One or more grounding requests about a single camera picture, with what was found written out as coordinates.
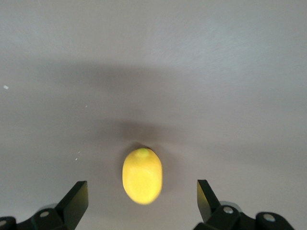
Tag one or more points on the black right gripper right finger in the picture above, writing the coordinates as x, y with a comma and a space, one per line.
211, 213

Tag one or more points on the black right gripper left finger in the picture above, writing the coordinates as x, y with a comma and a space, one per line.
72, 206

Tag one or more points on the yellow lemon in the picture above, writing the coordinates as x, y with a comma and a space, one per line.
142, 177

